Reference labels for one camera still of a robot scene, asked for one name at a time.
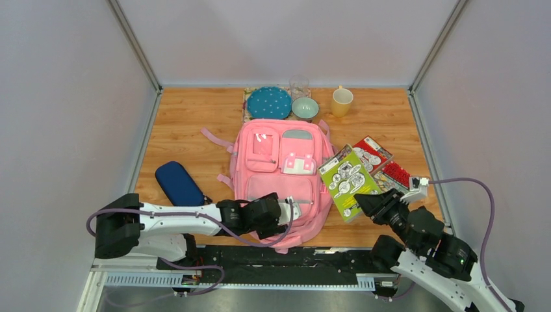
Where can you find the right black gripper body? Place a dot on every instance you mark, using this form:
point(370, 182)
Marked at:
point(392, 214)

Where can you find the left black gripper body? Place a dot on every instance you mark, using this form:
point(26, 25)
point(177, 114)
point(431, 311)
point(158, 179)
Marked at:
point(270, 229)

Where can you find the green comic book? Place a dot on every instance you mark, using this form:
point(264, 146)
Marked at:
point(344, 175)

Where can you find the pink student backpack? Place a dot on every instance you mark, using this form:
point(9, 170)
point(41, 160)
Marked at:
point(282, 156)

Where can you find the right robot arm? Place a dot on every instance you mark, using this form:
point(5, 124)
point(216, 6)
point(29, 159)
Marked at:
point(441, 263)

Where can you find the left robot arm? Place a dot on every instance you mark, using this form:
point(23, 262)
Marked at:
point(129, 226)

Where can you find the red lettered comic book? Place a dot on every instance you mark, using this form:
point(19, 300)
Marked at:
point(392, 176)

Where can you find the navy blue pencil case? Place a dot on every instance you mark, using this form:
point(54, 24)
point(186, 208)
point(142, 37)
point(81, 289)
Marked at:
point(179, 187)

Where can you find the floral placemat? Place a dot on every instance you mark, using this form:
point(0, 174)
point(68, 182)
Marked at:
point(245, 114)

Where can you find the yellow mug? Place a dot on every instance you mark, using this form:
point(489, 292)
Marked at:
point(341, 101)

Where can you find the blue polka dot plate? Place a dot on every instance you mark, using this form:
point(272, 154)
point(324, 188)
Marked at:
point(269, 102)

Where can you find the light green bowl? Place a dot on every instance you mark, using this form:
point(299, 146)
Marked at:
point(305, 108)

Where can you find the clear drinking glass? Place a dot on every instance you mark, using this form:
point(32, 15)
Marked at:
point(298, 86)

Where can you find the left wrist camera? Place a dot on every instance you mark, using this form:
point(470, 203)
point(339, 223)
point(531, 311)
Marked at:
point(290, 210)

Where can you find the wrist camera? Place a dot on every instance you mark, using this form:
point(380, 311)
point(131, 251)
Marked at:
point(290, 210)
point(418, 189)

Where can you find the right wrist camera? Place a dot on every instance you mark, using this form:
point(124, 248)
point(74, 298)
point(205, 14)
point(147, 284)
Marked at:
point(418, 189)

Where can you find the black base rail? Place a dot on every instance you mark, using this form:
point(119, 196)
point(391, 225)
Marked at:
point(299, 266)

